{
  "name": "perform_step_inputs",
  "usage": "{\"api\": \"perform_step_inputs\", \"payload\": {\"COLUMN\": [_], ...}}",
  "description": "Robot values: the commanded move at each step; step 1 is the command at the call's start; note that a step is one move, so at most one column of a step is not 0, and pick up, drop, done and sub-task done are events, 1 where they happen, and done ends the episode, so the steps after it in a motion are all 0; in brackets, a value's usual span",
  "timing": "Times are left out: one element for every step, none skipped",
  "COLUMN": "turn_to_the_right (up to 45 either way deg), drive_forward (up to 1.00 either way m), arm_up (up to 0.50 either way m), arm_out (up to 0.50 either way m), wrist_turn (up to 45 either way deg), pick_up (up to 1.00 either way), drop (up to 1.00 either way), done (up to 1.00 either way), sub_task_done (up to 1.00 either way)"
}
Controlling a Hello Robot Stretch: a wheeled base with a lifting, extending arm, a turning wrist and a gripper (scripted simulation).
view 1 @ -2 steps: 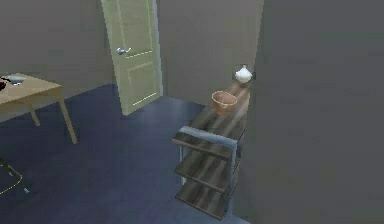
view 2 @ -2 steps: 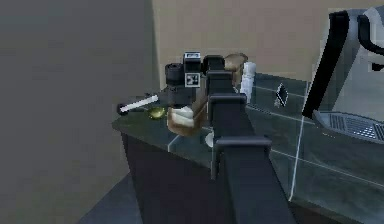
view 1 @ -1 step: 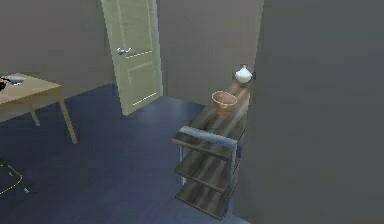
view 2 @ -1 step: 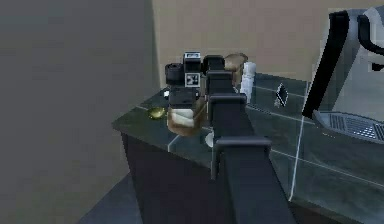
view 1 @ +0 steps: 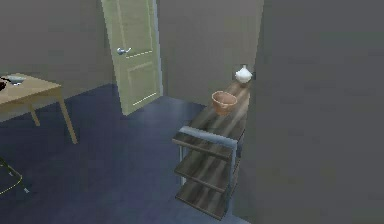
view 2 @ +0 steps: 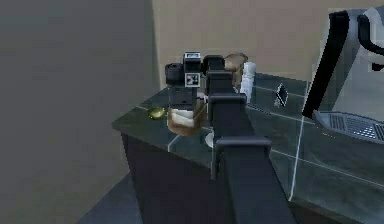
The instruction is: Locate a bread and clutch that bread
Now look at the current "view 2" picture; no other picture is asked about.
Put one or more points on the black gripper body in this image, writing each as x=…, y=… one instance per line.
x=180, y=96

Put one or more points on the brown white bread loaf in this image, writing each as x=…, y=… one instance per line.
x=184, y=122

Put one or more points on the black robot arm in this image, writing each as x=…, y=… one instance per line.
x=240, y=173

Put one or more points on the yellow green round object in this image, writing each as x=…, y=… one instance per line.
x=156, y=113

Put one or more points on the white round dish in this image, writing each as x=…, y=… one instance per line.
x=209, y=140

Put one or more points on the white cylindrical shaker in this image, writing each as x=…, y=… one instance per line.
x=248, y=80

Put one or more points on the dark kitchen counter cabinet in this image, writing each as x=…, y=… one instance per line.
x=160, y=180

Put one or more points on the small black flat object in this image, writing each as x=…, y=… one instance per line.
x=282, y=95

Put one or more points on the silver black coffee machine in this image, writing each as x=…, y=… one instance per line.
x=350, y=100

